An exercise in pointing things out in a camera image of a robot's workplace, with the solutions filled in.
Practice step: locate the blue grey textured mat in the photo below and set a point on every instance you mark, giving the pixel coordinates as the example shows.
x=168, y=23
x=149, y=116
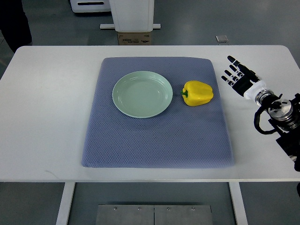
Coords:
x=180, y=137

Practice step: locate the yellow bell pepper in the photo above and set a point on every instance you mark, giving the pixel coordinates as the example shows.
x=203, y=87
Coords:
x=196, y=93

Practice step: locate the left white table leg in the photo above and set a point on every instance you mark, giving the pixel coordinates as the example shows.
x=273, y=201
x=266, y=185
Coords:
x=65, y=204

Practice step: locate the brown cardboard box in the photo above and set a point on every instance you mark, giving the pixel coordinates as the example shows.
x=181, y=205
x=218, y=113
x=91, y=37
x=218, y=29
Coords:
x=134, y=38

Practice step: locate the right white table leg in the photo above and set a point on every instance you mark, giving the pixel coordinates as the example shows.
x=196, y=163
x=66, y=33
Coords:
x=238, y=204

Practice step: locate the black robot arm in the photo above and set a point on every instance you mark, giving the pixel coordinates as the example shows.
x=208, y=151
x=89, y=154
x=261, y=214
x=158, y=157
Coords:
x=284, y=118

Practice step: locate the person in dark clothes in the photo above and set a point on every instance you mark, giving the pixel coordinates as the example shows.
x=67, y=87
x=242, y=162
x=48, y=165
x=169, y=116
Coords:
x=14, y=24

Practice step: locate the white table leg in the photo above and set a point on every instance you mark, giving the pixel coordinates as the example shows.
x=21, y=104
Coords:
x=65, y=204
x=238, y=204

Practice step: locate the grey floor plate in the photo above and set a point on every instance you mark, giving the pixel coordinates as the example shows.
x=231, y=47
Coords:
x=222, y=39

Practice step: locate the white machine pedestal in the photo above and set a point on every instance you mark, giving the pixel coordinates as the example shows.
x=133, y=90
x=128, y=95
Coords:
x=132, y=16

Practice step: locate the light green plate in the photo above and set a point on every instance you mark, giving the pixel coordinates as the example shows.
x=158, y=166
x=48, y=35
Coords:
x=142, y=94

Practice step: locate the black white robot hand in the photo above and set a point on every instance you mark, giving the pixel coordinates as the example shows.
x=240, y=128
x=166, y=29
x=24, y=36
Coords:
x=243, y=80

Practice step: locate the white cabinet with slot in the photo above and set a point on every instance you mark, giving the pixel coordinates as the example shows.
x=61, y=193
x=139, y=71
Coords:
x=90, y=6

